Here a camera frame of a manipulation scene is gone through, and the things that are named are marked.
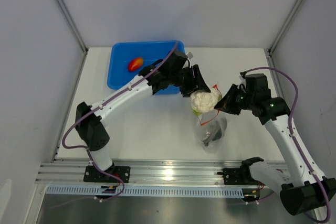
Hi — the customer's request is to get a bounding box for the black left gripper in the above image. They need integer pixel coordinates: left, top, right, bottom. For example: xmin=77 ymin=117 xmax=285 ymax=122
xmin=170 ymin=66 xmax=210 ymax=98

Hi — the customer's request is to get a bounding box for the white slotted cable duct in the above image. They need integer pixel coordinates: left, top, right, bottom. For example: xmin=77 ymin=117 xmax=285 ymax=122
xmin=46 ymin=184 xmax=244 ymax=198

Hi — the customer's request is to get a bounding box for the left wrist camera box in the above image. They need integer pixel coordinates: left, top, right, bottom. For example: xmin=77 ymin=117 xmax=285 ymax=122
xmin=186 ymin=52 xmax=194 ymax=60

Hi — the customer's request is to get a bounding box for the grey toy fish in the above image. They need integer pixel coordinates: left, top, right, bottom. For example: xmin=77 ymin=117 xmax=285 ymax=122
xmin=198 ymin=117 xmax=227 ymax=147

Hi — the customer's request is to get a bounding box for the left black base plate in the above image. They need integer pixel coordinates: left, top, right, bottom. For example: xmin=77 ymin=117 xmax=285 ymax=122
xmin=83 ymin=166 xmax=131 ymax=183

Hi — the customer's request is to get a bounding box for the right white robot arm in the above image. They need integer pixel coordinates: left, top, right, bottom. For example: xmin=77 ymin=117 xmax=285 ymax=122
xmin=215 ymin=73 xmax=335 ymax=216

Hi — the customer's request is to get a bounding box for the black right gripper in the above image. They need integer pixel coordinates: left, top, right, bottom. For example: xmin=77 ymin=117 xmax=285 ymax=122
xmin=213 ymin=84 xmax=255 ymax=116

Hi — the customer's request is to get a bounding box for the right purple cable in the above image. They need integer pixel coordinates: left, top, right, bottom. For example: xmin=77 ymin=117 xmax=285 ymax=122
xmin=237 ymin=67 xmax=332 ymax=222

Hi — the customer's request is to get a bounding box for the white cauliflower with leaves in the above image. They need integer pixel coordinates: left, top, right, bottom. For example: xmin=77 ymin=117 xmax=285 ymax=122
xmin=190 ymin=88 xmax=222 ymax=115

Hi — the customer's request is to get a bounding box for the red orange mango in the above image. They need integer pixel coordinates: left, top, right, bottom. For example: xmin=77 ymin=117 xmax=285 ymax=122
xmin=128 ymin=57 xmax=144 ymax=72

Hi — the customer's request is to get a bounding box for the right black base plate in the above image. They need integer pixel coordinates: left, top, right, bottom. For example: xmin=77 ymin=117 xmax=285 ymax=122
xmin=217 ymin=168 xmax=255 ymax=185

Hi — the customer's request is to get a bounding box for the clear orange-zip plastic bag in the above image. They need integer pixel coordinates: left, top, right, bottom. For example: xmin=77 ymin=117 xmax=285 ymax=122
xmin=191 ymin=84 xmax=227 ymax=153

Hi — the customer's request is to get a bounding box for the purple cable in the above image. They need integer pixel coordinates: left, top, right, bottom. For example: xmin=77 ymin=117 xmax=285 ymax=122
xmin=61 ymin=40 xmax=181 ymax=204
xmin=237 ymin=67 xmax=332 ymax=222

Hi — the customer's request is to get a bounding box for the aluminium rail frame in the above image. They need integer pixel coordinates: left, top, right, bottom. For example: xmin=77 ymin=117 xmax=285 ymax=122
xmin=34 ymin=0 xmax=336 ymax=224

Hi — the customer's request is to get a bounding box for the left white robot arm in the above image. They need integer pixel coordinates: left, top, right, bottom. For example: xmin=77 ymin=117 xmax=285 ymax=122
xmin=75 ymin=49 xmax=211 ymax=182

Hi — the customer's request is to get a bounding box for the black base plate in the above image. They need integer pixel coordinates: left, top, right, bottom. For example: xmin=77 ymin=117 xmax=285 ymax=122
xmin=83 ymin=166 xmax=131 ymax=183
xmin=217 ymin=168 xmax=255 ymax=185

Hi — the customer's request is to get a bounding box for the blue plastic bin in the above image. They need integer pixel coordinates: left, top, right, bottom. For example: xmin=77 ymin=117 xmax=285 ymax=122
xmin=107 ymin=40 xmax=175 ymax=90

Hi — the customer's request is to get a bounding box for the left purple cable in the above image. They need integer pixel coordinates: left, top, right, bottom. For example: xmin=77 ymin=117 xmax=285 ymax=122
xmin=61 ymin=40 xmax=181 ymax=204

